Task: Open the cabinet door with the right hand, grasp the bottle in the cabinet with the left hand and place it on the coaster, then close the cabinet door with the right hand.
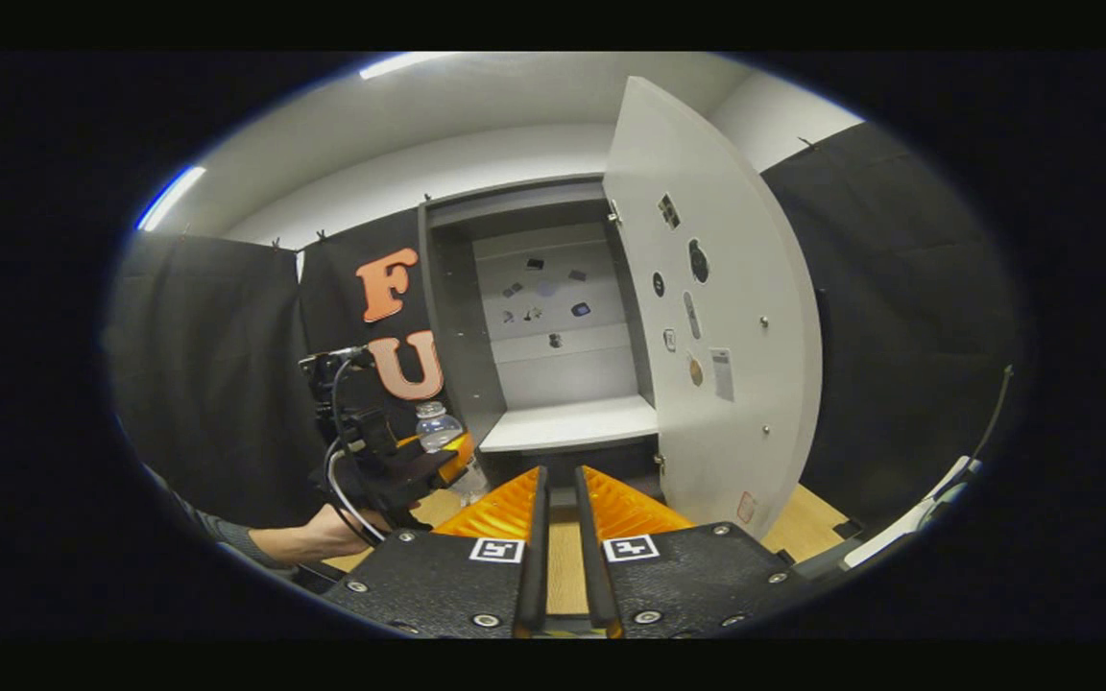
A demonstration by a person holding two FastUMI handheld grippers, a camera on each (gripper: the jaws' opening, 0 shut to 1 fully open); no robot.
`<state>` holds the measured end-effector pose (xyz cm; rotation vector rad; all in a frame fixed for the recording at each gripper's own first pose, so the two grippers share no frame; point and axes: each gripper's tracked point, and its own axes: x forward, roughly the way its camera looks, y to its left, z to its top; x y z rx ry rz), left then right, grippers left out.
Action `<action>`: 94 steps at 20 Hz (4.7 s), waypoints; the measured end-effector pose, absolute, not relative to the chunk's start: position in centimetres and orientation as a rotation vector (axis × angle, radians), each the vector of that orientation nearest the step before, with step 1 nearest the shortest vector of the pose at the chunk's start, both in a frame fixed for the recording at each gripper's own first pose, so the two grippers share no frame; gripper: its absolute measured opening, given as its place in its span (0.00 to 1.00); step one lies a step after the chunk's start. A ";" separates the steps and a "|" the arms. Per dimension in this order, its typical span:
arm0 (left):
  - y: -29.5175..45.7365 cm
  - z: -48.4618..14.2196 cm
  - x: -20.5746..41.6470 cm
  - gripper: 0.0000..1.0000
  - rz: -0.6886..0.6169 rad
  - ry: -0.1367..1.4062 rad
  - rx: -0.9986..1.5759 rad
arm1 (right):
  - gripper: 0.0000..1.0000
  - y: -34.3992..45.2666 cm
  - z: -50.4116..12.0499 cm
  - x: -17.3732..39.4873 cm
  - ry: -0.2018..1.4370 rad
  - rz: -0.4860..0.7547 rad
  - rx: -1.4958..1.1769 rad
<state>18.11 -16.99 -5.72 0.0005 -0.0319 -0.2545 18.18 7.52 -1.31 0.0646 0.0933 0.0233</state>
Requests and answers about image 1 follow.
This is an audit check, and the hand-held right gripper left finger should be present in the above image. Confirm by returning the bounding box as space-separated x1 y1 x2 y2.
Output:
323 466 550 639

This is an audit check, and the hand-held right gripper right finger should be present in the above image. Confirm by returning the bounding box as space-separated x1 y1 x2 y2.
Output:
574 466 808 639

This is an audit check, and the clear bottle red label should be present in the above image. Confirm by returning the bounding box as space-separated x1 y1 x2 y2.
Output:
416 401 489 508

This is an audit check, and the grey cabinet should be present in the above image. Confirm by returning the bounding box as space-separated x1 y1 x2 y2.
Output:
417 173 669 500

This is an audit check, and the white cabinet door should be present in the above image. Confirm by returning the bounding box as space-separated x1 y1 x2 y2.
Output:
603 77 823 540

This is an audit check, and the white cabinet shelf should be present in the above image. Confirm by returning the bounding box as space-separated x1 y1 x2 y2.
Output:
478 395 660 454

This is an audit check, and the black backdrop cloth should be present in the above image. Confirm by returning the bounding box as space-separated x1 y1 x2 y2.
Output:
102 120 1024 538

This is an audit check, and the long ceiling light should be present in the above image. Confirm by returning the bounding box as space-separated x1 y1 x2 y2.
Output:
137 165 208 231

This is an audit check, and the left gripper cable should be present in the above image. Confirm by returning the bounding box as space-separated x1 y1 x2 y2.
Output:
321 357 391 548

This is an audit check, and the white device with cable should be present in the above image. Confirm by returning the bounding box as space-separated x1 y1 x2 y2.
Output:
841 365 1015 569

